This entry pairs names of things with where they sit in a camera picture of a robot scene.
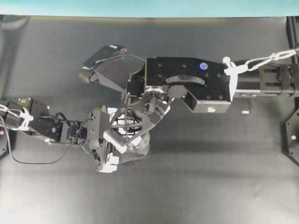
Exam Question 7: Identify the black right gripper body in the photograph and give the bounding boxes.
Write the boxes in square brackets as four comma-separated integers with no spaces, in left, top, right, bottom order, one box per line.
[106,91,174,140]

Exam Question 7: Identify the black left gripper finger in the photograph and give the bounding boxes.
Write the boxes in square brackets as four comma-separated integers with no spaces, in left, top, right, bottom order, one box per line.
[95,141,119,173]

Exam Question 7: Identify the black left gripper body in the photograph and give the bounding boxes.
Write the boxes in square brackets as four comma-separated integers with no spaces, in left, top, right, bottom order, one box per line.
[87,105,109,163]

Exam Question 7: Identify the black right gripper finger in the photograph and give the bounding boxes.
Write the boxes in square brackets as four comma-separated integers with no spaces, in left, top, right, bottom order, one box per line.
[103,129,142,154]

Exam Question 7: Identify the clear plastic bottle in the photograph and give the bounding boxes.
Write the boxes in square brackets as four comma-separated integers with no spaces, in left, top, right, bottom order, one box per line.
[119,132,150,163]

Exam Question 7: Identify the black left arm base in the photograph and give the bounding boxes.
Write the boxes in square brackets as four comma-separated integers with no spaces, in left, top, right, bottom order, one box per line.
[0,127,16,159]

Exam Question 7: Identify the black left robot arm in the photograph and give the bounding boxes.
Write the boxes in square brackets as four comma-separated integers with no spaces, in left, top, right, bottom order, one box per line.
[0,98,119,173]

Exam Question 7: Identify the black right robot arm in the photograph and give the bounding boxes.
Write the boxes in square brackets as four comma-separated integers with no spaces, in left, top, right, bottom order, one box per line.
[103,57,299,153]

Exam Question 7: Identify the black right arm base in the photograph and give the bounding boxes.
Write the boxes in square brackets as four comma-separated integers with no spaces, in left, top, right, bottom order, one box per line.
[283,109,299,166]

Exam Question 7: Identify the teal backdrop board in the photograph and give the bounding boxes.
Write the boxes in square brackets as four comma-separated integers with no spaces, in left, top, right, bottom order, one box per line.
[0,0,299,18]

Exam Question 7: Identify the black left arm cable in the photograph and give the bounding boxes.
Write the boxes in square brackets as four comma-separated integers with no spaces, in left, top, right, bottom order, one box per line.
[0,112,92,165]

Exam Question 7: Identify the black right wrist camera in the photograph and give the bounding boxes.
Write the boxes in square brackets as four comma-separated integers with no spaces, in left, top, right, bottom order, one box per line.
[78,44,145,93]

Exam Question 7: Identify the white braided right arm cable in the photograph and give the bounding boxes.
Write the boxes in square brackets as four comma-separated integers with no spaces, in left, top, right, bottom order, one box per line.
[221,48,299,102]

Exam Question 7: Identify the black aluminium frame rail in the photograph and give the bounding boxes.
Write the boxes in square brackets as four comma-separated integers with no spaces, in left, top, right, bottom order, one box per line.
[286,16,299,64]

